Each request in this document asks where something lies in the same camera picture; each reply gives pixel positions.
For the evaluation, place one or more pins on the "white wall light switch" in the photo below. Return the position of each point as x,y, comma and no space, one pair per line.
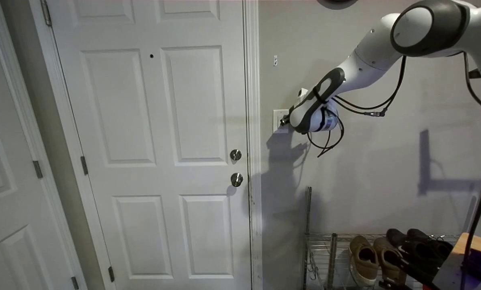
280,121

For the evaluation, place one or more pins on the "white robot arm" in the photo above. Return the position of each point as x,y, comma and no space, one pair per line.
428,27

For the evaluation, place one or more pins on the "silver deadbolt lock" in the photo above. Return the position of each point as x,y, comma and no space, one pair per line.
235,154

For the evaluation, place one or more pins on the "silver round door knob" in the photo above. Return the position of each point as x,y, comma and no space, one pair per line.
236,179

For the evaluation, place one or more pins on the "white panel front door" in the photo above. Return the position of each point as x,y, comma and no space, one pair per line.
152,100

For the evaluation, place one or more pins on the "tan left shoe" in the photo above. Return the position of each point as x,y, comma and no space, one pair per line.
364,261

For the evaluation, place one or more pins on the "tan shoe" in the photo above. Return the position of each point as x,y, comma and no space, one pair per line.
364,261
390,261

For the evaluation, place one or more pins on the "tan right shoe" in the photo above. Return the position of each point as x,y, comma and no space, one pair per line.
390,261

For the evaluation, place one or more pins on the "black shoe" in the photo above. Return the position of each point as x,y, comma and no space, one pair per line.
420,256

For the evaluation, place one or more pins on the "white far interior door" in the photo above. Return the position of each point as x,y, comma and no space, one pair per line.
36,248

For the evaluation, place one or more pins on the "wooden block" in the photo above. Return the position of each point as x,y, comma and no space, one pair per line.
465,241

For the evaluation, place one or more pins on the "metal wire shoe rack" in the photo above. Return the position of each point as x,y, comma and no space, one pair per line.
327,262

